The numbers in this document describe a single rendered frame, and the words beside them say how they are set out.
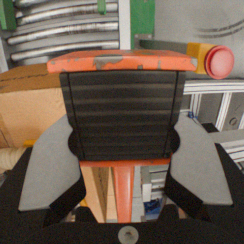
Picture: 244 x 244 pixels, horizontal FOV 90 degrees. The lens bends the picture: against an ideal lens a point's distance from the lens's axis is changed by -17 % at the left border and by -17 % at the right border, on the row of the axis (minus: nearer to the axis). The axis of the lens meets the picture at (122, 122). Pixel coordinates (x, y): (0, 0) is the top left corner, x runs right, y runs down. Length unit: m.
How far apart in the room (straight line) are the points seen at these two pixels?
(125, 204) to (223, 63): 0.31
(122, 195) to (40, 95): 0.21
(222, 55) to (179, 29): 1.09
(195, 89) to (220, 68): 0.97
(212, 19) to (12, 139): 1.57
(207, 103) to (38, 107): 1.34
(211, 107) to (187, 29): 0.72
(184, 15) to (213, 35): 0.34
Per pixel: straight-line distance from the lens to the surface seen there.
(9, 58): 0.95
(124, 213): 0.23
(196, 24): 1.48
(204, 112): 1.47
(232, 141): 0.64
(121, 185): 0.17
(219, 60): 0.33
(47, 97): 0.28
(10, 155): 0.29
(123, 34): 0.71
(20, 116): 0.33
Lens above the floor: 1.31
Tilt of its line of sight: 58 degrees down
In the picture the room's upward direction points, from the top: 177 degrees clockwise
